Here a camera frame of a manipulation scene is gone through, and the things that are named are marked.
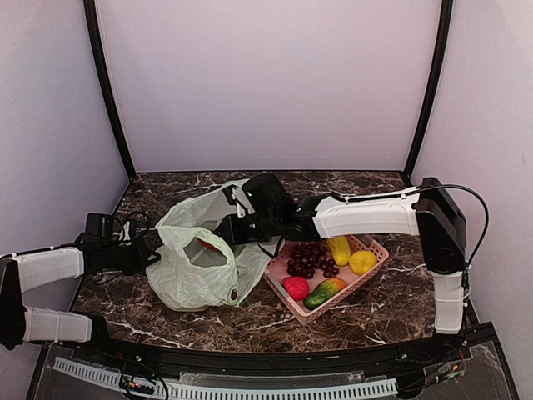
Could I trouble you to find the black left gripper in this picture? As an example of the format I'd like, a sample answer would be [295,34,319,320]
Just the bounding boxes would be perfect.
[101,237,161,275]

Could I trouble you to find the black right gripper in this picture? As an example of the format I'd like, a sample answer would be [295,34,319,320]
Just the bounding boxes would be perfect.
[214,209,281,244]

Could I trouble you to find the red orange peach fruit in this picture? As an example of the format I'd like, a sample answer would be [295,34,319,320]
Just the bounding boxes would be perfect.
[197,238,221,253]

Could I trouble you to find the light green plastic bag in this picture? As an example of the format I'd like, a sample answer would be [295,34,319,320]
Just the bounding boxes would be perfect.
[146,179,279,312]

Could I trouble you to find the dark purple grape bunch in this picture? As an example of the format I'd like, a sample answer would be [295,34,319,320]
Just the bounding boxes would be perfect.
[286,242,340,279]

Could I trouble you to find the red apple fruit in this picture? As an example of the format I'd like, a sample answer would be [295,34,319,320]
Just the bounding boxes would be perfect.
[282,276,310,302]

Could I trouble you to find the yellow corn cob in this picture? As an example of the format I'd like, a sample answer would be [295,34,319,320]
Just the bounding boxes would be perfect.
[327,236,352,267]

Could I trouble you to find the green orange mango fruit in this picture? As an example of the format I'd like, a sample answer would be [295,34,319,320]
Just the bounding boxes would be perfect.
[303,277,346,310]

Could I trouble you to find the yellow pear fruit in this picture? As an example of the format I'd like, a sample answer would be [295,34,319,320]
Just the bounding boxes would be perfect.
[349,251,377,276]

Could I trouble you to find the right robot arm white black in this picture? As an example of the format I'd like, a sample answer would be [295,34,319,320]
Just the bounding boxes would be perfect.
[214,173,469,362]

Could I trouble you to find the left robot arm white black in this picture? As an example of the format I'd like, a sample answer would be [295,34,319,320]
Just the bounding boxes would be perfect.
[1,211,161,363]

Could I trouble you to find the pink perforated plastic basket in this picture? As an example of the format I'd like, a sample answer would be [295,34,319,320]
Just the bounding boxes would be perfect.
[265,235,389,326]

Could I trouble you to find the clear acrylic front panel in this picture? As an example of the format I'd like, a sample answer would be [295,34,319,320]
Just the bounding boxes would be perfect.
[28,324,517,399]

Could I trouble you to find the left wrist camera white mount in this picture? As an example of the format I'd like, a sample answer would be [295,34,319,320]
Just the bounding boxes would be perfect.
[114,221,131,242]

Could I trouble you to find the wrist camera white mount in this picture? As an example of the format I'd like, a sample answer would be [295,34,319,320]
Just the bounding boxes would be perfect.
[114,221,131,242]
[222,184,255,218]

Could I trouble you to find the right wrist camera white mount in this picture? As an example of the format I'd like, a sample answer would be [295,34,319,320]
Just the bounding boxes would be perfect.
[222,184,255,218]

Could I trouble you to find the white slotted cable duct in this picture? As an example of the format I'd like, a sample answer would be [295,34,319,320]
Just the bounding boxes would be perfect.
[52,357,398,400]

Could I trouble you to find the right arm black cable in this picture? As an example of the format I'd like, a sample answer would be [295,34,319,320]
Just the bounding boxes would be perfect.
[420,183,490,272]

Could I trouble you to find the black rear left frame post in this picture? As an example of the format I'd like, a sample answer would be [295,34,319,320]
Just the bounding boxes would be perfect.
[82,0,137,181]

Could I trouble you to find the black frame post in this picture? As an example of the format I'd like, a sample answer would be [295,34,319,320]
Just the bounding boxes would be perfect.
[82,0,137,181]
[401,0,454,184]

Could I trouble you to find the black front curved rail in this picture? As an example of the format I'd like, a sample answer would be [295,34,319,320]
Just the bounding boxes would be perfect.
[42,322,501,378]

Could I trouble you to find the black rear right frame post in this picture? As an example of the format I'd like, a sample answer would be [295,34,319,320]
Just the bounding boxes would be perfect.
[401,0,454,184]

